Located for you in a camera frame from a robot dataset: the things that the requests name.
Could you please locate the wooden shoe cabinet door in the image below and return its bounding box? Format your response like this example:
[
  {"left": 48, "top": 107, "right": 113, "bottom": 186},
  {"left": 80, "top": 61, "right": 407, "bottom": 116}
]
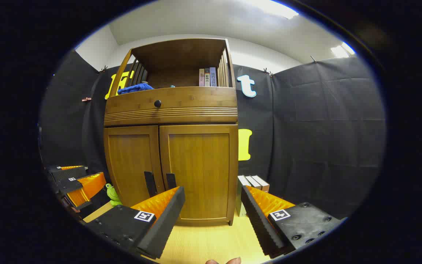
[
  {"left": 104, "top": 125, "right": 160, "bottom": 208},
  {"left": 159, "top": 124, "right": 239, "bottom": 226}
]

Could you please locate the green frog toy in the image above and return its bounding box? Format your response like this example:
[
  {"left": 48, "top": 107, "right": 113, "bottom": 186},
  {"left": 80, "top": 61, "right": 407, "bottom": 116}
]
[{"left": 105, "top": 183, "right": 122, "bottom": 207}]

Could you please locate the blue cloth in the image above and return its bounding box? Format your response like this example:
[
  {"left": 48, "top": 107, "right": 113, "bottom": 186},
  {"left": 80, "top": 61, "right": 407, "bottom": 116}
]
[{"left": 117, "top": 83, "right": 155, "bottom": 95}]

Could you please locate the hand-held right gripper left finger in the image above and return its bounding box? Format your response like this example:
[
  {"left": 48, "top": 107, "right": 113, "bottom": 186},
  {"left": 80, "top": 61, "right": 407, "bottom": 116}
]
[{"left": 85, "top": 186, "right": 186, "bottom": 260}]

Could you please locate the small ceiling light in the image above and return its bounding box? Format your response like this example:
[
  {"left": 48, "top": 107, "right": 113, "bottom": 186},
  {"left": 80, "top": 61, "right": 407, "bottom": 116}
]
[{"left": 330, "top": 42, "right": 356, "bottom": 58}]

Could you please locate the grey brown standing book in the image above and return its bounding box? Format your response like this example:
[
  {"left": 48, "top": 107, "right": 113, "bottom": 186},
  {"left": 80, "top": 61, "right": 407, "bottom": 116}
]
[{"left": 245, "top": 175, "right": 262, "bottom": 190}]

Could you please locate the black backdrop cloth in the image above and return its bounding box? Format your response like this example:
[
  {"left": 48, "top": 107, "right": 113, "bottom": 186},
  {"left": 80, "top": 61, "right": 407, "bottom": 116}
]
[{"left": 38, "top": 49, "right": 386, "bottom": 220}]

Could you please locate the large ceiling light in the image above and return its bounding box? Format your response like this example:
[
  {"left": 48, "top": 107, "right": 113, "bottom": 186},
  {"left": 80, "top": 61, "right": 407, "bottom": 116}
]
[{"left": 246, "top": 0, "right": 300, "bottom": 20}]

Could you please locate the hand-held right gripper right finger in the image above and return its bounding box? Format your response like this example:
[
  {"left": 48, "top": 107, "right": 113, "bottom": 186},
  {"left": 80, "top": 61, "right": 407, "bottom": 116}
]
[{"left": 241, "top": 185, "right": 343, "bottom": 258}]

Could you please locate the wooden cabinet drawer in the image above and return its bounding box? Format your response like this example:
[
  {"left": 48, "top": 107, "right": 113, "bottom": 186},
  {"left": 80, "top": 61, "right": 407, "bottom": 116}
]
[{"left": 104, "top": 87, "right": 238, "bottom": 127}]

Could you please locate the pale green standing book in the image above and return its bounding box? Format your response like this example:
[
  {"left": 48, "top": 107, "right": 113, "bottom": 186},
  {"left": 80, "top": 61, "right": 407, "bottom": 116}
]
[{"left": 236, "top": 175, "right": 251, "bottom": 217}]

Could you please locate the wooden double-door shoe cabinet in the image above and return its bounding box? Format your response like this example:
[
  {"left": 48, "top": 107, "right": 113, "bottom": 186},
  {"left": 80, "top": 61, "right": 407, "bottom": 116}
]
[{"left": 103, "top": 38, "right": 239, "bottom": 226}]

